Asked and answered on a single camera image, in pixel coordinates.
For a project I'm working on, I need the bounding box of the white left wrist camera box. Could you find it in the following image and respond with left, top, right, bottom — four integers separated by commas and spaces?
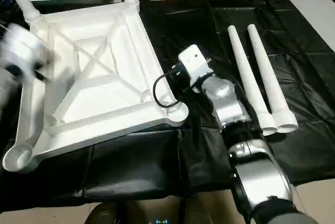
0, 22, 52, 85

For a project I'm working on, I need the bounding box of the black mat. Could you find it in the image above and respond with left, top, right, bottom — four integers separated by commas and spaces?
0, 0, 335, 204

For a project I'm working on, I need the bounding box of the white plastic table top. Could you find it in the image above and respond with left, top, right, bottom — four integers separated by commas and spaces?
2, 1, 189, 174

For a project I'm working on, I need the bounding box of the white flat board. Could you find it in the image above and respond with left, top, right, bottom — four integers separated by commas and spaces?
287, 0, 335, 49

